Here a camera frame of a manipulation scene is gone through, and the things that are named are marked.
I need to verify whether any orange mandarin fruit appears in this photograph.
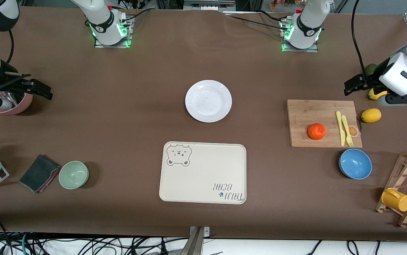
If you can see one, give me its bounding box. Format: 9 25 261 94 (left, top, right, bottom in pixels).
308 123 327 140

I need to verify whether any white round plate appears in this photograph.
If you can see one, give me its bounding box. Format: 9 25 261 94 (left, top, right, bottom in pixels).
185 80 233 123

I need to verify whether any metal scoop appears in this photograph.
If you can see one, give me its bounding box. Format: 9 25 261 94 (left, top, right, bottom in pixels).
0 90 25 107

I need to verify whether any yellow lemon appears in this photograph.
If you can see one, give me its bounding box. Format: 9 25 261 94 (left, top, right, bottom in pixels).
368 89 388 101
361 108 382 124

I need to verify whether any pink bowl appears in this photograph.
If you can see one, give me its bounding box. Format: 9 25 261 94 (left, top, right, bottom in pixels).
0 87 34 115

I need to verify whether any yellow plastic fork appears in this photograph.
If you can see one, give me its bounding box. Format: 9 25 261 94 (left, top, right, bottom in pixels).
341 115 354 147

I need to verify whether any yellow plastic knife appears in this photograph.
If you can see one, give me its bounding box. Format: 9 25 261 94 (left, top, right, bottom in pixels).
336 111 346 147

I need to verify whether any bamboo cutting board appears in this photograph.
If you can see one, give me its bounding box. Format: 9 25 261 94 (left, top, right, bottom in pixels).
287 100 363 148

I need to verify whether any blue bowl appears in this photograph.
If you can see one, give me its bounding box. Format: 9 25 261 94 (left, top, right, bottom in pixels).
339 148 373 180

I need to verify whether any dark grey folded cloth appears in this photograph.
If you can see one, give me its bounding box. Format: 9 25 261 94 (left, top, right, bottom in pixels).
19 154 61 194

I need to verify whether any light green bowl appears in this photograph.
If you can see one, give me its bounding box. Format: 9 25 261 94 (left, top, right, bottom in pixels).
58 161 90 190

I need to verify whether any wooden peg rack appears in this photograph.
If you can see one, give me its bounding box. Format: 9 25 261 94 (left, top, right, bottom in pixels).
375 150 407 228

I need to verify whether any yellow mug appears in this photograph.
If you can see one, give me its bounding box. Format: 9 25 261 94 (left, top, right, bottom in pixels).
381 188 407 212

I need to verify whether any cream tray with bear print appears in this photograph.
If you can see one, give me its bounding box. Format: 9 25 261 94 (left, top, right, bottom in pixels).
159 142 247 205

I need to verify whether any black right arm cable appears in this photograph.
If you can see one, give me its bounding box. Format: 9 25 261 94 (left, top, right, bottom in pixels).
8 30 15 64

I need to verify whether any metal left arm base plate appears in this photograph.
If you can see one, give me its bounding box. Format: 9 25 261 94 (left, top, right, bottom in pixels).
280 19 319 53

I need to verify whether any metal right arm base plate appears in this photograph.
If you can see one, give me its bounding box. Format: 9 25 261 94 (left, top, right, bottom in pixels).
95 16 134 49

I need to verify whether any black table cable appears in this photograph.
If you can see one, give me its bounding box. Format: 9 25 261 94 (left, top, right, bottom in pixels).
223 10 287 30

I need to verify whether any aluminium frame profile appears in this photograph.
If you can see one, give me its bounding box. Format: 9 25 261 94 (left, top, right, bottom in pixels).
184 0 236 12

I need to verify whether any metal table clamp bracket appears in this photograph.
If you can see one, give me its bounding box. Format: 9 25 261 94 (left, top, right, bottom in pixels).
180 226 211 255

